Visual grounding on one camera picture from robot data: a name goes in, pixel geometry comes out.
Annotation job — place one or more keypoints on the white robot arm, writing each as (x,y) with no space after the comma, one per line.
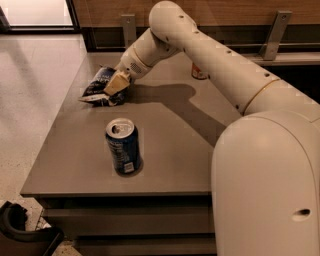
(266,165)

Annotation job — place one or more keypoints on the orange soda can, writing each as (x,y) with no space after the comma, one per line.
(197,73)

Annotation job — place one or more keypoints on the grey drawer cabinet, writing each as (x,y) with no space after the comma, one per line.
(134,179)

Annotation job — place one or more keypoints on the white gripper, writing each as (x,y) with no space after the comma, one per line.
(132,67)

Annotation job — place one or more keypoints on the left metal wall bracket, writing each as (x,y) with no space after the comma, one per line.
(129,29)

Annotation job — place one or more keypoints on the metal wall bracket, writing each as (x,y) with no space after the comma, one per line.
(270,48)
(129,29)

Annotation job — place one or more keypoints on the blue chip bag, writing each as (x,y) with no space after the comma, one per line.
(94,93)

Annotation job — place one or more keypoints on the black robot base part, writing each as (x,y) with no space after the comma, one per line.
(15,240)

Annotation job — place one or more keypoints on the right metal wall bracket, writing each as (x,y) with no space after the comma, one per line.
(270,48)

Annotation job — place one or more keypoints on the grey side counter ledge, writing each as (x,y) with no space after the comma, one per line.
(288,59)

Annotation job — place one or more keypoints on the blue soda can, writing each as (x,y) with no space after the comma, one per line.
(122,138)

